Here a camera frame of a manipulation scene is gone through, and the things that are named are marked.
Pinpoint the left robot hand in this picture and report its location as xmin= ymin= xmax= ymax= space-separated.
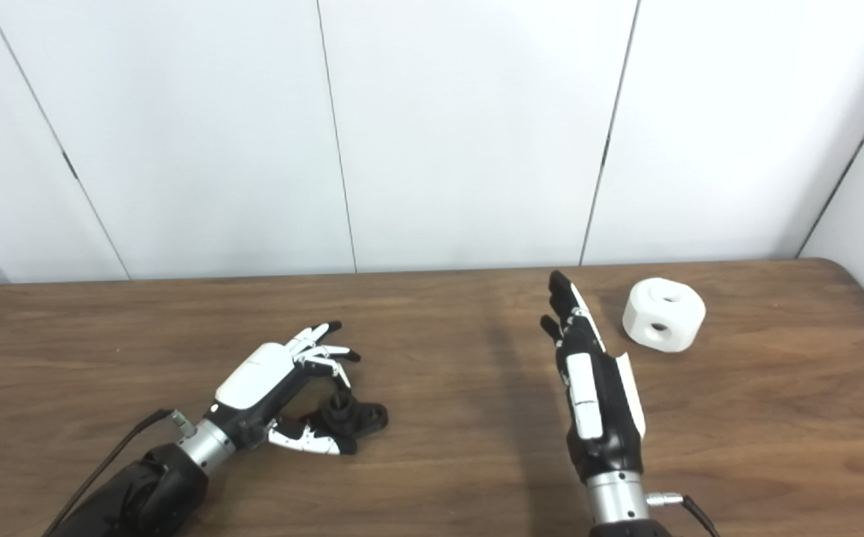
xmin=208 ymin=321 xmax=362 ymax=456

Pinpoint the black flanged holder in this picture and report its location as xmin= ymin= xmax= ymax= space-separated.
xmin=305 ymin=395 xmax=389 ymax=441

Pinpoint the round white piece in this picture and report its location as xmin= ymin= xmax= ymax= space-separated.
xmin=622 ymin=277 xmax=707 ymax=354

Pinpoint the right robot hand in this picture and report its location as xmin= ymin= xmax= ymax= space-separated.
xmin=539 ymin=270 xmax=647 ymax=482

